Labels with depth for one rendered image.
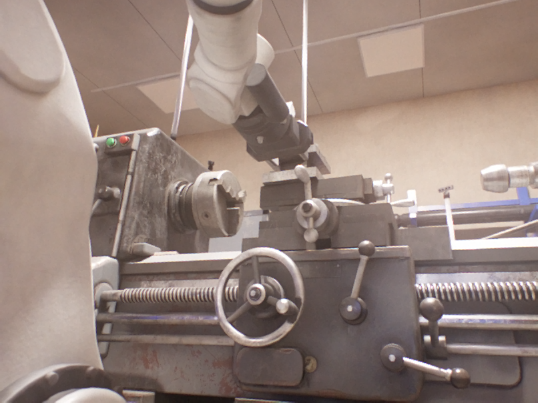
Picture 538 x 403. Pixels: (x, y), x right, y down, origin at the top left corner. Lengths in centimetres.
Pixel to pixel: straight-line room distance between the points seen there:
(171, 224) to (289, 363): 82
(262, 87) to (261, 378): 61
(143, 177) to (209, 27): 107
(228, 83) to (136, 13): 376
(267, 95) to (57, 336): 36
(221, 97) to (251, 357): 60
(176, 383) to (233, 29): 101
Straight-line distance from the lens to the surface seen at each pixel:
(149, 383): 129
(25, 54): 32
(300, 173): 84
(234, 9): 39
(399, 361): 83
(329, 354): 90
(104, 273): 134
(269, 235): 97
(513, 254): 107
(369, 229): 92
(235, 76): 49
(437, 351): 95
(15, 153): 31
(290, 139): 68
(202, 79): 51
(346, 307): 85
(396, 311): 88
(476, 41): 452
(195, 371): 121
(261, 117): 60
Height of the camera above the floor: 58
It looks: 22 degrees up
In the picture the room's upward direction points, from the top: 2 degrees clockwise
